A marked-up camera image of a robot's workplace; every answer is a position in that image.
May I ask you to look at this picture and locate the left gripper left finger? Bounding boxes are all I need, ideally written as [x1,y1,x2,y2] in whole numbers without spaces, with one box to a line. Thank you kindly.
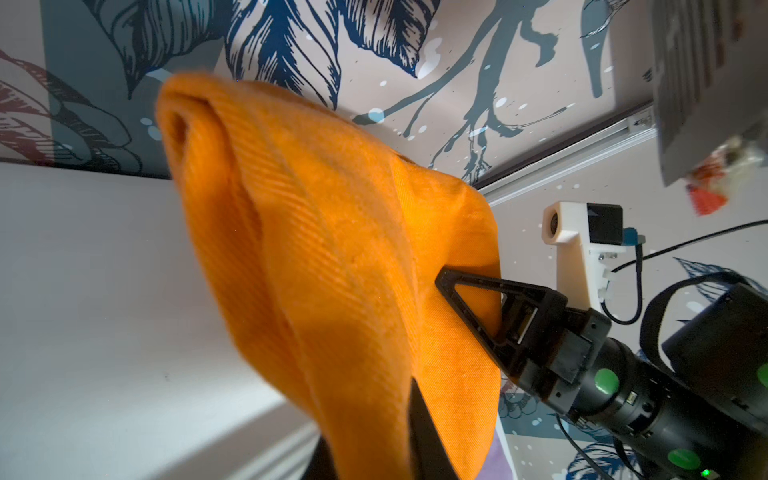
[301,437,338,480]

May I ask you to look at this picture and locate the orange pants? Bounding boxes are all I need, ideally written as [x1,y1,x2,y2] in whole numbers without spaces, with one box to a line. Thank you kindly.
[156,73,500,479]

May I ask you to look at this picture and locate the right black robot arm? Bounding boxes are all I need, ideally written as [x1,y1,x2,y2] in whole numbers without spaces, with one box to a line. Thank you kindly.
[435,268,767,479]

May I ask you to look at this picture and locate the black wall basket shelf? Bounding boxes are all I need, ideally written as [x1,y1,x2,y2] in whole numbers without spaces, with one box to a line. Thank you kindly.
[649,1,767,185]

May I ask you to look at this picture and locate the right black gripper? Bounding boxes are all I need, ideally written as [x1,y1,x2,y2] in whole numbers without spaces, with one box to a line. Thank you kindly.
[435,267,611,414]

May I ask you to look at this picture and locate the purple pants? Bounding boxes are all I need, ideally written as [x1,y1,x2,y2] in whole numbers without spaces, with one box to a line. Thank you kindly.
[476,417,518,480]

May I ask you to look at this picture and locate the small red snack packet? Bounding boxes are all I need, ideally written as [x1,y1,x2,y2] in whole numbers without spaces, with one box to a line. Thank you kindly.
[685,136,767,216]

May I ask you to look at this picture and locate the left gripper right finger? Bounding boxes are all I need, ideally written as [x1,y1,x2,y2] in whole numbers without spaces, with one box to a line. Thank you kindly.
[408,378,458,480]

